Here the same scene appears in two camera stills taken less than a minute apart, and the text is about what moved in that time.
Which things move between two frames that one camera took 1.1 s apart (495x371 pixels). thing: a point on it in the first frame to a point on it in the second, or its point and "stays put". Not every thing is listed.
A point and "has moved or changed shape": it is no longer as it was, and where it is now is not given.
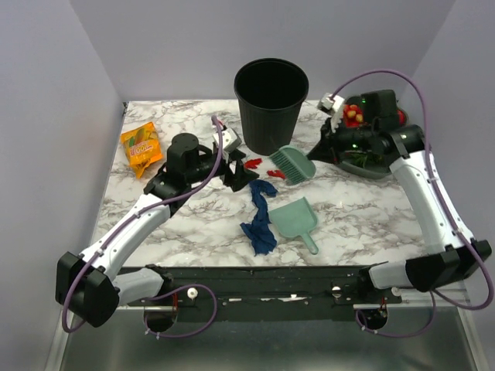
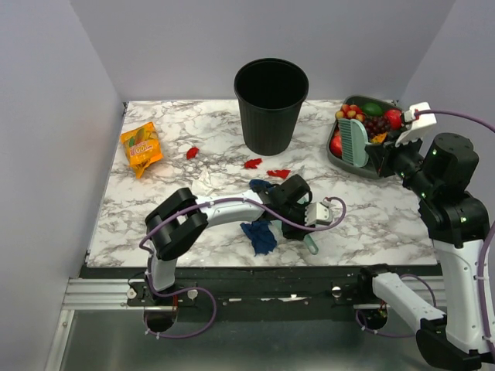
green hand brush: (296, 166) has moved or changed shape
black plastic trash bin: (270, 92) stays put
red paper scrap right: (276, 174) stays put
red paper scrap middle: (252, 163) stays put
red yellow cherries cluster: (353, 116) stays put
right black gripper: (327, 151) to (383, 153)
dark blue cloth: (261, 233) stays put
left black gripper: (242, 175) to (295, 233)
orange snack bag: (141, 147) stays put
